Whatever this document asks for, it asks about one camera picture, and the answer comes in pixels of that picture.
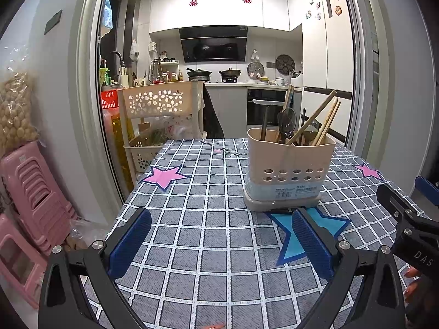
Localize black built-in oven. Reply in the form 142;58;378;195
247;88;294;126

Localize white refrigerator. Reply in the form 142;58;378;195
302;0;354;141

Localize dark wall switch panel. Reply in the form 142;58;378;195
44;10;63;35

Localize beige flower-cutout storage cart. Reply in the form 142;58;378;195
117;80;206;174

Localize grey kitchen counter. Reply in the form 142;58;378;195
204;81;304;138

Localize round dark wall tray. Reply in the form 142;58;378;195
275;54;296;74

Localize beige plastic utensil holder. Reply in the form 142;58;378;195
243;127;337;210

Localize black kitchen faucet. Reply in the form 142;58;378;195
109;51;126;76

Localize dark hanging cloth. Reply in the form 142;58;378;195
202;84;225;138

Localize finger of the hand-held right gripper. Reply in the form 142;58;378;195
414;176;439;209
376;184;424;218

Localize white spice rack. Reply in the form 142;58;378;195
151;60;181;83

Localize grey checked tablecloth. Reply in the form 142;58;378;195
82;138;422;329

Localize clear bag of nuts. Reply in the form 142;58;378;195
0;46;38;151

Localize black cooking pot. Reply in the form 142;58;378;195
219;68;242;82

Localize black wok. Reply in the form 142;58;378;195
186;67;212;80

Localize red plastic basket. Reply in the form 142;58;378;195
100;91;119;109

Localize plastic bag of peanuts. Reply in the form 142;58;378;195
67;217;110;251

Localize person's right hand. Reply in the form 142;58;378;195
404;268;424;304

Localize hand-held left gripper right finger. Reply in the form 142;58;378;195
291;207;407;329

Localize round silver steamer rack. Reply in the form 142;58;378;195
247;61;264;79

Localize pink plastic stool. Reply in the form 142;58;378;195
0;214;49;309

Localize white wall cabinets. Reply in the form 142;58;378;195
150;0;304;35

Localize stack of pink plastic stools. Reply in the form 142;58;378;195
0;142;78;256

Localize black range hood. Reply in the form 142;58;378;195
179;26;248;63

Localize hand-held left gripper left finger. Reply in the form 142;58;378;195
38;207;152;329

